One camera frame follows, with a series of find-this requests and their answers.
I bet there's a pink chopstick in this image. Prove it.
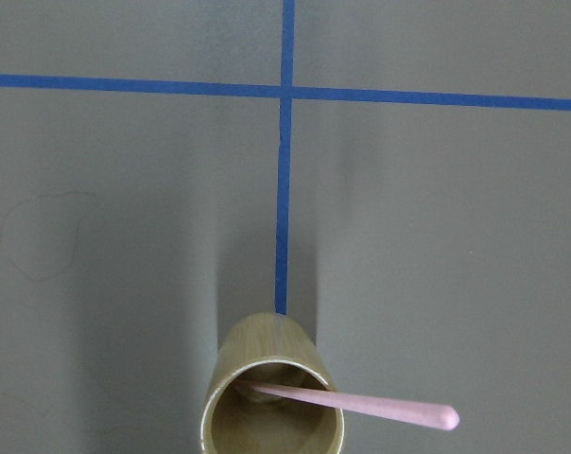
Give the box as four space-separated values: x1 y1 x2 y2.
237 380 460 431

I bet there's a tan bamboo cup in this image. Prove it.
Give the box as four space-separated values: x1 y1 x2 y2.
199 312 345 453

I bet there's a brown paper table mat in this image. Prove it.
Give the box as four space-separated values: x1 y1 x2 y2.
0 1 571 453

